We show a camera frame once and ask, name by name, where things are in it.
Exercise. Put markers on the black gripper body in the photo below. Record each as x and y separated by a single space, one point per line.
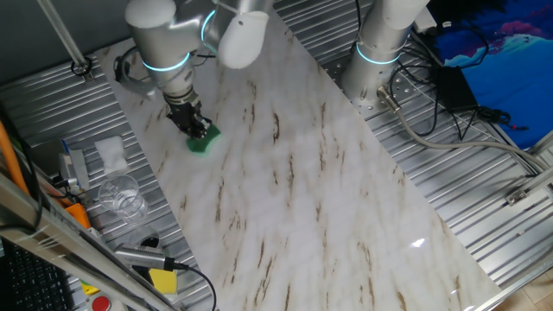
183 112

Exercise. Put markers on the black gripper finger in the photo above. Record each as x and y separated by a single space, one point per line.
196 133
205 125

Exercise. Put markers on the green sponge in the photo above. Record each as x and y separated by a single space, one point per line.
205 142

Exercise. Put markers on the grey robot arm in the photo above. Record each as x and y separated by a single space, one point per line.
160 39

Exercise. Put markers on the yellow sponge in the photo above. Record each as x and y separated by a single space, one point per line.
163 281

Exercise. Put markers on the white folded cloth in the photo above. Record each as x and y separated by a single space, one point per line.
111 154

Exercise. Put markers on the clear glass mug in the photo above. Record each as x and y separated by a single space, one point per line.
123 201

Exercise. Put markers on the marble pattern board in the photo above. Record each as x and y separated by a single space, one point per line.
324 194

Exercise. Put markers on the slim aluminium pole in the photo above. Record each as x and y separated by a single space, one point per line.
65 39

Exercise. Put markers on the orange tube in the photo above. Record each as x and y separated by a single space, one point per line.
10 160

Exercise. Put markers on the grey box red button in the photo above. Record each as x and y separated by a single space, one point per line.
100 303

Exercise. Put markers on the black keyboard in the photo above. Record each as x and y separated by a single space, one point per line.
34 285

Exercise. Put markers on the black power adapter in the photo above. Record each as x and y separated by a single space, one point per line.
457 88

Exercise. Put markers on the silver ribbed camera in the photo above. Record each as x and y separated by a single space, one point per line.
140 255

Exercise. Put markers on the aluminium frame beam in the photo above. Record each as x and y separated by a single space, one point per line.
65 233

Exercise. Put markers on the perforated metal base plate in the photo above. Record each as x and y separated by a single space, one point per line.
371 105

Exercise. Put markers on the metal corner bracket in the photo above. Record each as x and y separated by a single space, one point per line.
516 197

